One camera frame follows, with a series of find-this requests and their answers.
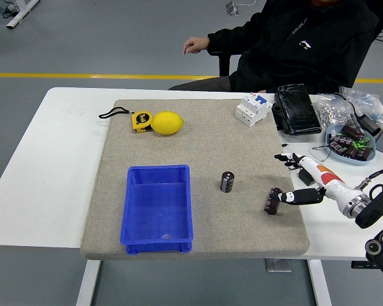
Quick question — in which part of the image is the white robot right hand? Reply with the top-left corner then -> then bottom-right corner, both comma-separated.
274,152 -> 355,215

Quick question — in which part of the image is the person's right hand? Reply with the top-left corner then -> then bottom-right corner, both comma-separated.
182,36 -> 210,55

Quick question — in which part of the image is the blue plastic box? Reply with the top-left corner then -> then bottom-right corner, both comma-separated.
119,164 -> 195,255

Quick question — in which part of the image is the small black block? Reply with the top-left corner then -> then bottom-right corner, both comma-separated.
298,169 -> 315,186

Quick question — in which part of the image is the light blue bowl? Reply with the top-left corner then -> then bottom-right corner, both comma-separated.
325,123 -> 377,167

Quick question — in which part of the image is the grey metal probe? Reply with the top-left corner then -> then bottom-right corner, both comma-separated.
349,112 -> 364,130

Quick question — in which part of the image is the clear bag of metal washers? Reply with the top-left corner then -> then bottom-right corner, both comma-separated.
312,92 -> 358,133

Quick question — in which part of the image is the black power adapter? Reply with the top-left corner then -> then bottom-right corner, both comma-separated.
333,92 -> 382,137

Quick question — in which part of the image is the black wrapped case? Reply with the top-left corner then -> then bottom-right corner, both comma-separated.
271,83 -> 322,136

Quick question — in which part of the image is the yellow lemon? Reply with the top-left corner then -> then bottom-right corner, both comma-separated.
150,110 -> 184,136

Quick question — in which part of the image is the white circuit breaker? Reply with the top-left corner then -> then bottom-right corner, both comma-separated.
235,92 -> 273,128

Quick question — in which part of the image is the black table control panel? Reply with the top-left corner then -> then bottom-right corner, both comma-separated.
350,260 -> 378,269

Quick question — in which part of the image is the clear bag of blue parts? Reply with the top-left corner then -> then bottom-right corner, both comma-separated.
339,85 -> 383,125

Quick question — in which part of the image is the person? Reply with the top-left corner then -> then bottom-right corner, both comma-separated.
168,0 -> 383,96

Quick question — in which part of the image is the yellow tape measure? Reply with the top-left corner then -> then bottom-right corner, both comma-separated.
98,107 -> 154,133

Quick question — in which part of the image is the grey-brown mat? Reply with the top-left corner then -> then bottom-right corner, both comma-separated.
80,98 -> 310,261

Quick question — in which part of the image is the white table leg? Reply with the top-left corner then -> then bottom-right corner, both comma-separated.
308,259 -> 333,306
75,259 -> 100,306

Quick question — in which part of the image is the grey metal table bracket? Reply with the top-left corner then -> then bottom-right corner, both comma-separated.
264,258 -> 293,273

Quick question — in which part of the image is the white desk frame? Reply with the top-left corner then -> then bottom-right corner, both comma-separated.
5,0 -> 41,29

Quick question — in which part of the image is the black floor cables bundle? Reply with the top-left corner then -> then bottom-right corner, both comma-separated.
1,1 -> 22,17

